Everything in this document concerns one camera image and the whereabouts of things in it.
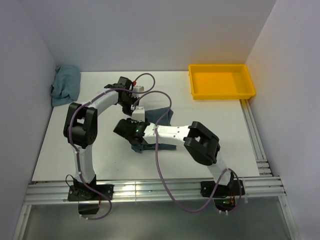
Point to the aluminium front rail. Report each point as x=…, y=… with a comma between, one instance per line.
x=53, y=193

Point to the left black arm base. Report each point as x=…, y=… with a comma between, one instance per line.
x=88, y=200

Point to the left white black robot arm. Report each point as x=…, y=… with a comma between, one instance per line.
x=81, y=124

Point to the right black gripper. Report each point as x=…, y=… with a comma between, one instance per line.
x=131, y=121

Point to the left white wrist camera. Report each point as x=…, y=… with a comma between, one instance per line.
x=137, y=88

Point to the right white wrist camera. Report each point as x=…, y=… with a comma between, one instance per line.
x=138, y=113

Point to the light blue crumpled t-shirt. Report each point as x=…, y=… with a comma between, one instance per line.
x=65, y=88

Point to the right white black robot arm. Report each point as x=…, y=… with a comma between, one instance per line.
x=202, y=144

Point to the dark teal t-shirt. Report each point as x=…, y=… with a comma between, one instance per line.
x=152, y=116

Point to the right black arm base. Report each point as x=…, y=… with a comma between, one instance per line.
x=225, y=196

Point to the yellow plastic tray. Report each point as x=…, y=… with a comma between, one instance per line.
x=220, y=82

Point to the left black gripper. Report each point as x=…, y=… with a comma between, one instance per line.
x=128, y=112

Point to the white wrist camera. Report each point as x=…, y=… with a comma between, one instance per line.
x=138, y=113
x=137, y=88

